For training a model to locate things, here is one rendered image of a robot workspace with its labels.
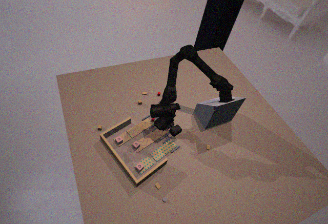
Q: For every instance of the yellow strip with teal polka dots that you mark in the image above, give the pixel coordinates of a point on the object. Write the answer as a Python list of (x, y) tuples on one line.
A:
[(167, 147)]

